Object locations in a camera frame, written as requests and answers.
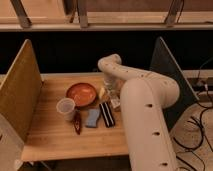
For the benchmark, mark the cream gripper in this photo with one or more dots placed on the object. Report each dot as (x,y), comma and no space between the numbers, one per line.
(111,85)

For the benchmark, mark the small clear bottle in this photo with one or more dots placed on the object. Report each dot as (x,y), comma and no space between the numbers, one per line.
(114,99)

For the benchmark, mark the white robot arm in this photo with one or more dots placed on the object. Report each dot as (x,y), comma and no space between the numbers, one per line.
(143,97)

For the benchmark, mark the black striped eraser brush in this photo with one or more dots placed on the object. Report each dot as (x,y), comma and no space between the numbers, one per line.
(107,114)

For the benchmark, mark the blue sponge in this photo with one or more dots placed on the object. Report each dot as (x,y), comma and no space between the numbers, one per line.
(92,118)

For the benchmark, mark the dark red chili pepper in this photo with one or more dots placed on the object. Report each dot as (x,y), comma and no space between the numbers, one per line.
(77,123)

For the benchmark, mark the translucent plastic cup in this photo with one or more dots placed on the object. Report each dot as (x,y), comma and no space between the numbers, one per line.
(66,107)

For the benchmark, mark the right dark side panel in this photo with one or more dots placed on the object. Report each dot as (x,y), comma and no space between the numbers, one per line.
(164,62)

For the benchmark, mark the left wooden side panel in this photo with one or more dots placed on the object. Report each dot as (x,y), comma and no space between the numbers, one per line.
(19,92)

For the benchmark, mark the wooden shelf rail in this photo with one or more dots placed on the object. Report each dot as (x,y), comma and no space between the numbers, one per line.
(105,15)

